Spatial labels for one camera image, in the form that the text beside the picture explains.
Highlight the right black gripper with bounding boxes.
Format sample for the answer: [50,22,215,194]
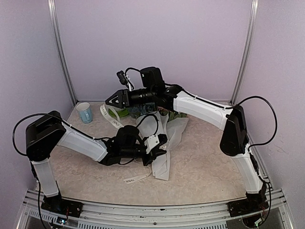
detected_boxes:
[105,87,155,108]

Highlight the blue hydrangea fake flower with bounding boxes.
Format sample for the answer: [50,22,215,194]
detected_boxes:
[127,104,157,119]

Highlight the cream ribbon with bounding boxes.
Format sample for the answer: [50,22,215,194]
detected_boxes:
[99,104,172,184]

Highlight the pink fake rose stem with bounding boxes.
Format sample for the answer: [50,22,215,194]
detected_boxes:
[158,107,187,122]

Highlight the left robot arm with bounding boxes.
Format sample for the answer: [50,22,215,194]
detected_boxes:
[22,111,168,218]

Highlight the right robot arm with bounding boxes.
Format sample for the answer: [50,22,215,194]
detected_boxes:
[105,67,272,229]

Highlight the green plate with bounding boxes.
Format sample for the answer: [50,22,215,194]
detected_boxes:
[108,107,129,118]

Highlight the light blue mug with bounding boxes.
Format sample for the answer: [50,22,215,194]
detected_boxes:
[76,102,93,124]

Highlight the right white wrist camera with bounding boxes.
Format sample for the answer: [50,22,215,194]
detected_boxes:
[116,71,134,91]

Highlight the aluminium front rail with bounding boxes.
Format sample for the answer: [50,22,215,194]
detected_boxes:
[13,189,296,229]

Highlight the left aluminium frame post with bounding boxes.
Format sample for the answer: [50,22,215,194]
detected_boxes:
[47,0,78,106]

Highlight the aluminium frame post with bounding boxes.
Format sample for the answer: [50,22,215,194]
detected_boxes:
[230,0,259,104]
[47,0,78,106]

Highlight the right aluminium frame post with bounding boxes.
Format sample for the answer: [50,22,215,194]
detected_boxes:
[230,0,259,104]

